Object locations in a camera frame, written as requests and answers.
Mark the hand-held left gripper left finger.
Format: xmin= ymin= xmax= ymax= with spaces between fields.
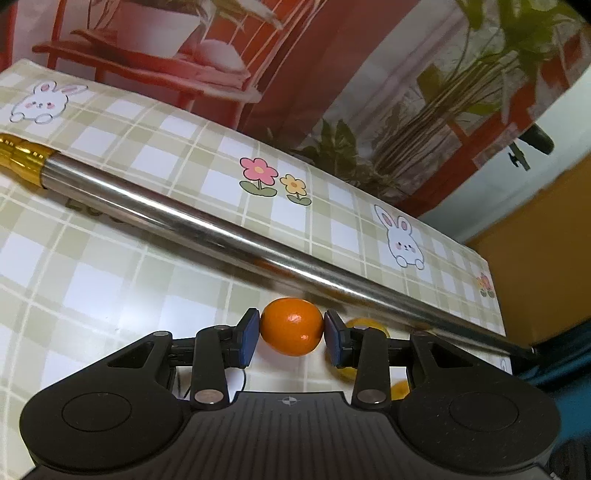
xmin=106 ymin=308 xmax=262 ymax=408

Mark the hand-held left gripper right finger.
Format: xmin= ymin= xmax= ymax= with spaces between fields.
xmin=324 ymin=310 xmax=468 ymax=408

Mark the large yellow lemon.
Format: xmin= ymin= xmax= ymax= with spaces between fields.
xmin=330 ymin=318 xmax=391 ymax=382

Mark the orange tangerine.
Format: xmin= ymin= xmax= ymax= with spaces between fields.
xmin=260 ymin=298 xmax=325 ymax=357

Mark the steel pole with gold end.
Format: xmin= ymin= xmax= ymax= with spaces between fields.
xmin=0 ymin=133 xmax=539 ymax=359

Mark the checked bunny print tablecloth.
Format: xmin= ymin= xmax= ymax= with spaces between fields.
xmin=0 ymin=58 xmax=509 ymax=416

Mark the teal cloth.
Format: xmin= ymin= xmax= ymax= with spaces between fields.
xmin=516 ymin=323 xmax=591 ymax=464

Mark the printed room scene backdrop cloth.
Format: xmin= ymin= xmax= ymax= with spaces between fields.
xmin=0 ymin=0 xmax=591 ymax=220

